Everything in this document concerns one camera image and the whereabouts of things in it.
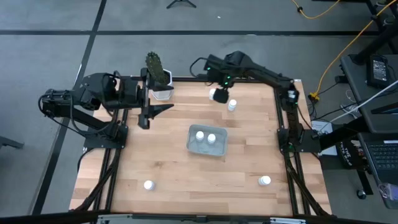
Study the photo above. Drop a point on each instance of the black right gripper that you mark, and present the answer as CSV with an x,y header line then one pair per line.
x,y
217,76

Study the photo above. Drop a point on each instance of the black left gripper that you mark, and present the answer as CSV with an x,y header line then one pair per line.
x,y
143,102

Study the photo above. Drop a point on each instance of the white pill bottle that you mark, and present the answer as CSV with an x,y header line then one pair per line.
x,y
211,138
232,104
149,185
265,180
211,93
199,135

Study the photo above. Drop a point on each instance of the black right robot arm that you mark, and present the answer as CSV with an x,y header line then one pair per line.
x,y
267,77

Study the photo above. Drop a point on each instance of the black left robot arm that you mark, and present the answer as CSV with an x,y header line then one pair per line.
x,y
93,90

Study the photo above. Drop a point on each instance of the grey plastic basket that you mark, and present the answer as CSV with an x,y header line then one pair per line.
x,y
205,151

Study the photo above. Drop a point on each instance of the white faceted planter pot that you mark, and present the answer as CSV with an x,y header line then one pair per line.
x,y
161,96

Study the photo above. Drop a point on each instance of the green cactus plant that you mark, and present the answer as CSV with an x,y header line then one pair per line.
x,y
155,67

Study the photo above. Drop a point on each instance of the black tripod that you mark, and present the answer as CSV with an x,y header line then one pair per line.
x,y
181,2

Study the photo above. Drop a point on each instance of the black side desk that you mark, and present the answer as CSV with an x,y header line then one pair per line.
x,y
357,81

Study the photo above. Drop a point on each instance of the black printed tote bag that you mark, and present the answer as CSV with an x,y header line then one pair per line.
x,y
346,154

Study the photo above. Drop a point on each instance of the grey chair leg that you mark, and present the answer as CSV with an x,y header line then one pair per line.
x,y
11,143

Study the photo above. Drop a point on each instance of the black power adapter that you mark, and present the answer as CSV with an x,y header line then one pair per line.
x,y
377,71

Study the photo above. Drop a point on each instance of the black stand leg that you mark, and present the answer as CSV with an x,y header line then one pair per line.
x,y
373,43

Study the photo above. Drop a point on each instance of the black front crossbar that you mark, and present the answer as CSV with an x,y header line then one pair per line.
x,y
46,217

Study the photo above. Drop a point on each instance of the black caster wheel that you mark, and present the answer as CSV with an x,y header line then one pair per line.
x,y
361,194

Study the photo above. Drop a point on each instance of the black laptop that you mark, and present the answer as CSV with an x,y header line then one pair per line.
x,y
382,158

